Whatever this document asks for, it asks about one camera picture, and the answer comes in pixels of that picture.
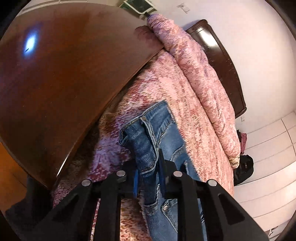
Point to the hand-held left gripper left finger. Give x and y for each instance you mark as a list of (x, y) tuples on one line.
[(136, 183)]

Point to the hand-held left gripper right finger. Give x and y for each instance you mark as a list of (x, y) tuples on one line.
[(162, 183)]

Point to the blue denim pants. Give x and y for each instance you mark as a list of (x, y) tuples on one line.
[(157, 129)]

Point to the pink floral bedspread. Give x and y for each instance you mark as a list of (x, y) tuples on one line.
[(192, 129)]

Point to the cream floral pillow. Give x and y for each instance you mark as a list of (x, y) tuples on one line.
[(234, 162)]

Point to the black backpack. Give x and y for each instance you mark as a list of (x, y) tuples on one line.
[(245, 169)]

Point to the pile of pink clothes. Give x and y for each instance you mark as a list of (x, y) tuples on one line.
[(242, 141)]

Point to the white wardrobe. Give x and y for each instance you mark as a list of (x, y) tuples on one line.
[(270, 162)]

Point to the pink floral quilt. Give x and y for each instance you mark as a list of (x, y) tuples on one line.
[(196, 76)]

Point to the brown wooden footboard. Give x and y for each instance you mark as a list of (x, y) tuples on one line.
[(57, 81)]

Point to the dark wooden headboard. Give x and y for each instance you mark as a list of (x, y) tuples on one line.
[(222, 62)]

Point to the white green bedside cabinet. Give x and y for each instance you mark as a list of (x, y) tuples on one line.
[(138, 5)]

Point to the white wall socket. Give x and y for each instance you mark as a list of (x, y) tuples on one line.
[(184, 7)]

